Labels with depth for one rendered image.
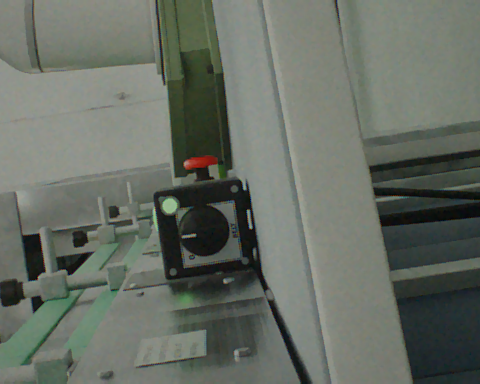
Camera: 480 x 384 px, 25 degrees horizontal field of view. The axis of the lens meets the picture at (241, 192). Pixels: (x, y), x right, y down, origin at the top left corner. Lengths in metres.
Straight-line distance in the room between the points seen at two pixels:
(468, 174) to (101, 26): 1.43
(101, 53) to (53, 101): 3.97
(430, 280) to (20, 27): 0.72
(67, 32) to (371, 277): 0.95
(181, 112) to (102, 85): 4.03
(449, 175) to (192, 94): 1.42
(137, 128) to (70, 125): 0.33
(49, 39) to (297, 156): 0.91
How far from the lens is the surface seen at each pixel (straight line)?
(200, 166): 1.23
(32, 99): 5.34
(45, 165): 5.33
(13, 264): 2.58
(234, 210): 0.93
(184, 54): 1.21
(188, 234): 0.90
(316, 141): 0.46
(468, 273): 0.81
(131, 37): 1.35
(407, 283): 0.80
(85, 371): 0.61
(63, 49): 1.35
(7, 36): 1.36
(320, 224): 0.45
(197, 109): 1.28
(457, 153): 2.11
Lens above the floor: 0.78
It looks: 2 degrees down
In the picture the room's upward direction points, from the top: 99 degrees counter-clockwise
